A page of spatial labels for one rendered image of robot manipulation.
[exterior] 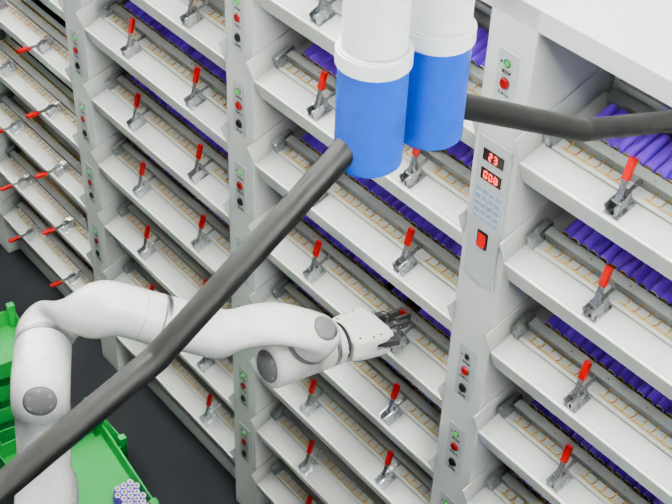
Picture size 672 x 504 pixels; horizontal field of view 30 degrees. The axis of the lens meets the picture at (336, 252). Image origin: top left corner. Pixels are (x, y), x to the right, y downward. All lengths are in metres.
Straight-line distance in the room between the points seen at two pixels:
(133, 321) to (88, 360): 1.72
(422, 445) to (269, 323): 0.54
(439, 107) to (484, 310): 1.08
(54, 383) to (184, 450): 1.44
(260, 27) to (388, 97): 1.41
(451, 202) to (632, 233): 0.43
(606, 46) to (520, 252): 0.46
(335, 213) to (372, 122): 1.40
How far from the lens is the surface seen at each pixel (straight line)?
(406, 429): 2.58
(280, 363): 2.20
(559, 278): 2.04
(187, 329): 1.08
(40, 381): 2.16
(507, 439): 2.32
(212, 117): 2.74
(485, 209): 2.04
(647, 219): 1.86
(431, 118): 1.12
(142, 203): 3.17
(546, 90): 1.92
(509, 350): 2.19
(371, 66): 1.03
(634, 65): 1.73
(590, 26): 1.79
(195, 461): 3.54
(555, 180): 1.92
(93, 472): 3.46
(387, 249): 2.37
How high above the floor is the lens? 2.64
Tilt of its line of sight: 39 degrees down
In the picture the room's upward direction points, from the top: 3 degrees clockwise
